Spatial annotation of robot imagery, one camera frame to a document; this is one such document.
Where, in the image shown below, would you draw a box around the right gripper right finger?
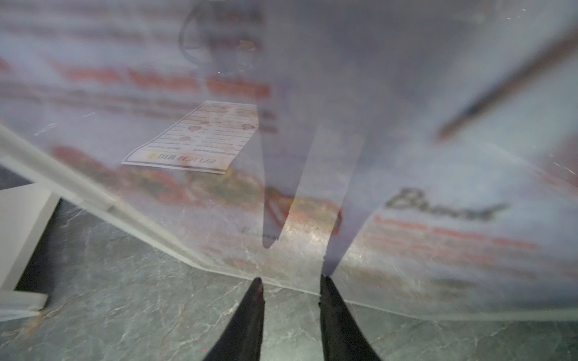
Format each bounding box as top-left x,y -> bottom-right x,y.
319,275 -> 381,361

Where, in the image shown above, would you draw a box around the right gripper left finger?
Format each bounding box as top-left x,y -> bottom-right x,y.
204,278 -> 265,361

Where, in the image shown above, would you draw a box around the white menu holder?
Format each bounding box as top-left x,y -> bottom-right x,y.
0,0 -> 578,322
1,184 -> 60,322

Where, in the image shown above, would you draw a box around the special menu sheet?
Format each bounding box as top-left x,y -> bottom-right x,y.
0,0 -> 578,317

